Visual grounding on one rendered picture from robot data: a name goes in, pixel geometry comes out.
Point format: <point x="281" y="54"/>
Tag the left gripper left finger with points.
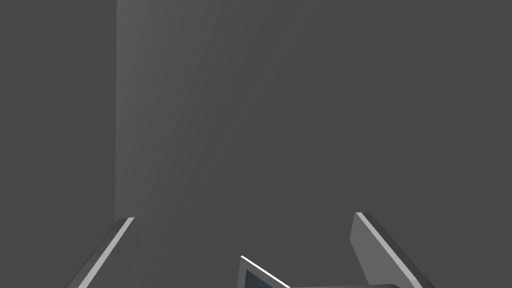
<point x="104" y="255"/>

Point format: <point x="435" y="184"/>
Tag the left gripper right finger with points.
<point x="378" y="256"/>

